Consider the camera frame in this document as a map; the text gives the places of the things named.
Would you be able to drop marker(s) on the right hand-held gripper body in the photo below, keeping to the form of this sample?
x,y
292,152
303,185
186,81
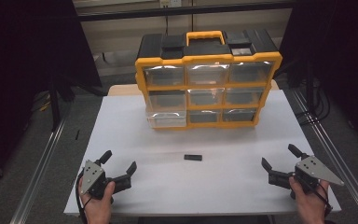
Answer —
x,y
312,171

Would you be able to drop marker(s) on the person's left hand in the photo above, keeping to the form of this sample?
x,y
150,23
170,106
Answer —
x,y
98,210

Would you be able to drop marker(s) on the black metal stand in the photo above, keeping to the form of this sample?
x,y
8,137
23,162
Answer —
x,y
56,102

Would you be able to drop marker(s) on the aluminium floor rail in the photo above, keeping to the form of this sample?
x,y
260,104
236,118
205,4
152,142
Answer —
x,y
332,149
38,174

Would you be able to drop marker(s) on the clear plastic drawer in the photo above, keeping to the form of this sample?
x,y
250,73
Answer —
x,y
166,119

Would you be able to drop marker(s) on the black horizontal bar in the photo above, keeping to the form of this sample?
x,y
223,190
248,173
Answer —
x,y
183,11

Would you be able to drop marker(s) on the person's right hand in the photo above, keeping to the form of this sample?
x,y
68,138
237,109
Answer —
x,y
310,207

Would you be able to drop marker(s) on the small black rectangular block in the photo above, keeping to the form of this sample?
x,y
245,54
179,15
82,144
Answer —
x,y
193,157

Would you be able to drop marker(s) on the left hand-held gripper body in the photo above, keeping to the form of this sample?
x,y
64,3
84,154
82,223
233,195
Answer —
x,y
93,183

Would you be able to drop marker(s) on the white wall socket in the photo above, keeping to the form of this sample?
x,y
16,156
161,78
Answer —
x,y
171,2

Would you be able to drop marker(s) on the set of clear drawers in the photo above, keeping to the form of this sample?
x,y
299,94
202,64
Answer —
x,y
207,74

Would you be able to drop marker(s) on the dark curtain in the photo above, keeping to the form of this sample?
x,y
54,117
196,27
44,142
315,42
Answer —
x,y
341,46
18,62

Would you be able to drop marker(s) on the yellow black drawer organizer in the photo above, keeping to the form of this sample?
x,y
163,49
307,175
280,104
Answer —
x,y
205,46

